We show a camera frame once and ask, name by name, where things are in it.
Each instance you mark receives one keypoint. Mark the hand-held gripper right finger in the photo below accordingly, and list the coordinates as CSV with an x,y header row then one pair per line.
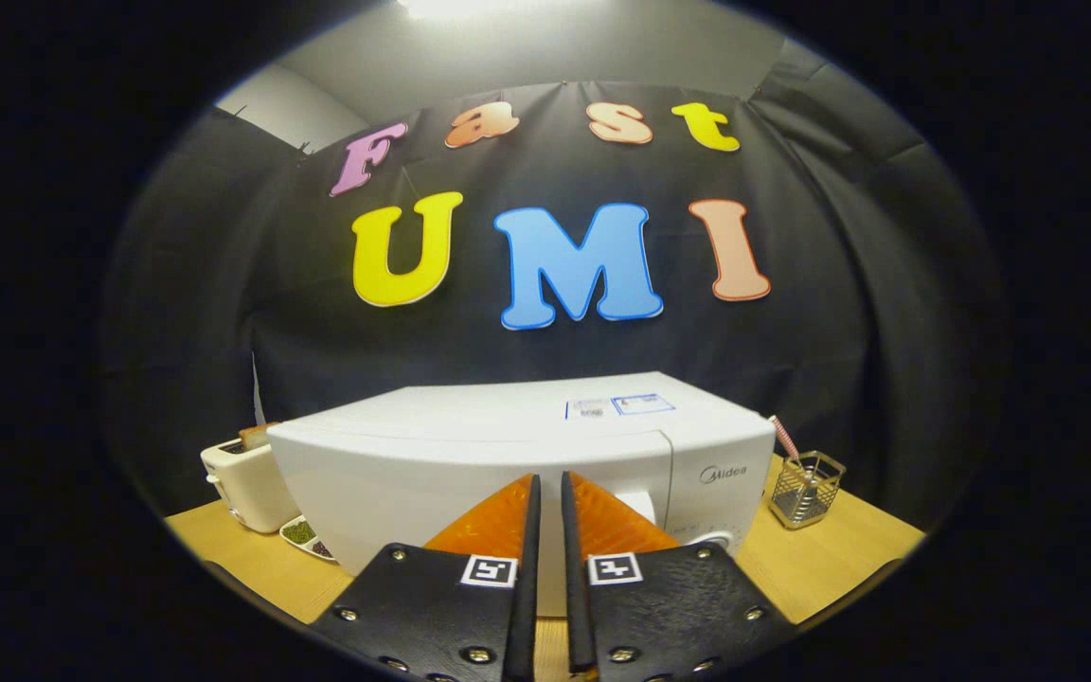
x,y
576,606

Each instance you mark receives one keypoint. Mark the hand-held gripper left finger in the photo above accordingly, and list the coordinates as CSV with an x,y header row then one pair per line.
x,y
525,606

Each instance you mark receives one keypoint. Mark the white microwave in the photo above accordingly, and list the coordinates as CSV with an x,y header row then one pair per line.
x,y
508,426

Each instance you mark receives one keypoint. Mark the small dish of beans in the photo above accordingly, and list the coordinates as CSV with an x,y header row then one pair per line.
x,y
301,532

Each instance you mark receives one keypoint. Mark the red striped straw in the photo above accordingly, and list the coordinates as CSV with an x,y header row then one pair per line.
x,y
784,438

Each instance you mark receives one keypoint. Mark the cream toaster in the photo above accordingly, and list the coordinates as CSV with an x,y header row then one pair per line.
x,y
242,483

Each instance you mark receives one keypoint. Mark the toast slice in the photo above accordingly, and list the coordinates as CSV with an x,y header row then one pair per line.
x,y
254,436

